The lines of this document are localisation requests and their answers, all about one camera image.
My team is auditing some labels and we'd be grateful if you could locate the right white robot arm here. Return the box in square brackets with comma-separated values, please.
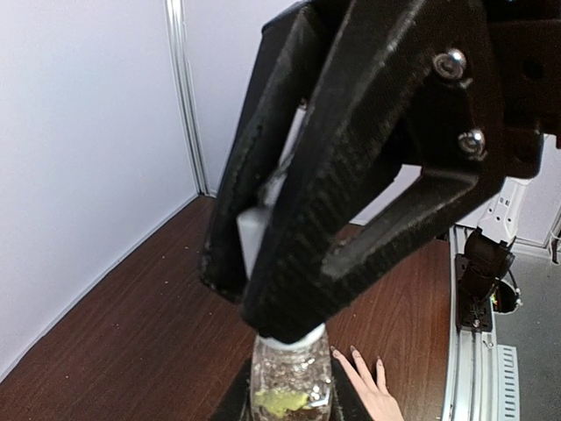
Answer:
[202, 1, 560, 344]

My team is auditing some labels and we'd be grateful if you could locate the right aluminium frame post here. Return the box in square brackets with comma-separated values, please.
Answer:
[165, 0, 210, 196]

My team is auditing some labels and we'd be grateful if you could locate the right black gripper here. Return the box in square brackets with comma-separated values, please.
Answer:
[260, 0, 561, 181]

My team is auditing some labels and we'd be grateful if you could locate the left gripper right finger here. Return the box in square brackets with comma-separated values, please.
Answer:
[330, 357, 372, 421]

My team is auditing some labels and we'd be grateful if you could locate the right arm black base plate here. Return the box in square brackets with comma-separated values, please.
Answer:
[454, 253, 493, 332]

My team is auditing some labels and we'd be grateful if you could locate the glitter nail polish bottle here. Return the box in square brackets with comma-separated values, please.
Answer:
[250, 325, 333, 421]

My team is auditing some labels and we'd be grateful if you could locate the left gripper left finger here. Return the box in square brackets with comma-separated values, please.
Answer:
[212, 359, 252, 421]

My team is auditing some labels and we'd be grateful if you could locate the person's bare hand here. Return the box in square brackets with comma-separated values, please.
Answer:
[330, 346, 404, 421]

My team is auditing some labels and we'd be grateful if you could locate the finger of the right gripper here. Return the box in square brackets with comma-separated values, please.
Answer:
[201, 4, 348, 303]
[240, 1, 507, 343]

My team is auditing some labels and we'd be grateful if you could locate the right round circuit board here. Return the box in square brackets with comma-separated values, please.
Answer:
[492, 280, 522, 314]

